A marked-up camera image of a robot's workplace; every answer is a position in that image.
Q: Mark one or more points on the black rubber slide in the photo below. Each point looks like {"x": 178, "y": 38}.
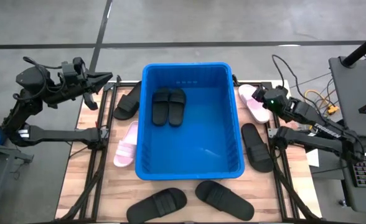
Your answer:
{"x": 160, "y": 105}
{"x": 126, "y": 107}
{"x": 177, "y": 109}
{"x": 225, "y": 199}
{"x": 257, "y": 149}
{"x": 156, "y": 205}

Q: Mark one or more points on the white paper sheet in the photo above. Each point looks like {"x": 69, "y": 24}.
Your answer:
{"x": 313, "y": 158}

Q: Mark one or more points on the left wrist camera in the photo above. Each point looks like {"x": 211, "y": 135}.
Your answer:
{"x": 74, "y": 67}

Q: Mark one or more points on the grey keyboard desk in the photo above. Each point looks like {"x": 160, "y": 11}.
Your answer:
{"x": 357, "y": 199}

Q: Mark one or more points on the dark grey desk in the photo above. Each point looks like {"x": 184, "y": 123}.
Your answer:
{"x": 351, "y": 93}

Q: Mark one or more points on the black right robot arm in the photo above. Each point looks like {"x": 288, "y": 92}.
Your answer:
{"x": 326, "y": 127}

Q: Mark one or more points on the black pole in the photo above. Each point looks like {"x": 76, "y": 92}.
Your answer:
{"x": 360, "y": 49}

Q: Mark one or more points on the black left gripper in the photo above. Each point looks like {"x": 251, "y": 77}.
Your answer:
{"x": 74, "y": 85}

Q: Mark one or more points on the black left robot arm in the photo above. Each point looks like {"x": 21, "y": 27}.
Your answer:
{"x": 61, "y": 134}

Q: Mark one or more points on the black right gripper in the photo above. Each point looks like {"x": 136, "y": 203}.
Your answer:
{"x": 259, "y": 95}

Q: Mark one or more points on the white metal bracket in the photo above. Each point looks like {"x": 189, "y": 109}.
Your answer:
{"x": 272, "y": 132}

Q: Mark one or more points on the pink rubber slide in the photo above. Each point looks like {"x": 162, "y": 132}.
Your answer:
{"x": 125, "y": 146}
{"x": 254, "y": 112}

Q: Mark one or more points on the yellow plug connector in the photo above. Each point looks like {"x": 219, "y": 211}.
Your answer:
{"x": 333, "y": 109}

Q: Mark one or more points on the blue plastic bin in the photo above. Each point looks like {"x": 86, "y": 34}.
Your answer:
{"x": 201, "y": 140}

